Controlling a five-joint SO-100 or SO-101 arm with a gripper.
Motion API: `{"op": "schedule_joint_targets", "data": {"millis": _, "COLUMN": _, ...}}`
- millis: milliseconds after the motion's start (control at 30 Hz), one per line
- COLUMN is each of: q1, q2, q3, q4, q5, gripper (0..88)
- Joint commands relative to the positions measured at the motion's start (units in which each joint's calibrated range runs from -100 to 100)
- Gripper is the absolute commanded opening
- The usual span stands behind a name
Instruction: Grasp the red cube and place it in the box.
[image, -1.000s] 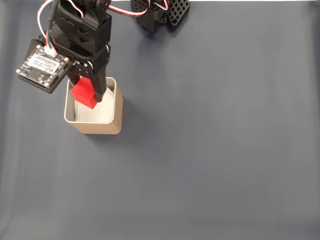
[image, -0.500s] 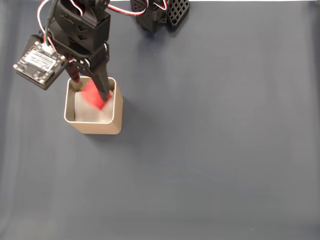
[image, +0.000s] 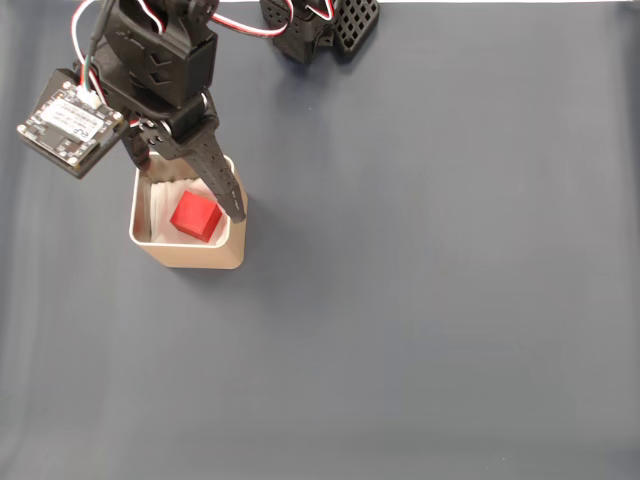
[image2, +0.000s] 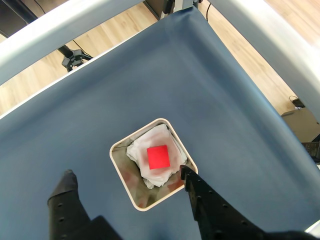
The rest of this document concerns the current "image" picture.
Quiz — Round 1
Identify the black camera cable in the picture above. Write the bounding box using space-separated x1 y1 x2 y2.
79 0 119 106

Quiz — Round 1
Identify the red white servo cable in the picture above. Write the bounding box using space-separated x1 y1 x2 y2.
209 0 336 37
71 0 101 86

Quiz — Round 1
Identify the white tissue paper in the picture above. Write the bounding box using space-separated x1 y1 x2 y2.
144 177 229 246

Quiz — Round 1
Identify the red cube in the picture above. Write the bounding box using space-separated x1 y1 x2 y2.
169 189 225 244

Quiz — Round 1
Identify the beige square box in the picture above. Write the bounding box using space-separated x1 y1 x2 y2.
128 152 248 270

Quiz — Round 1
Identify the camera circuit board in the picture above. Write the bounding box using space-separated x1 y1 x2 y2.
16 68 126 180

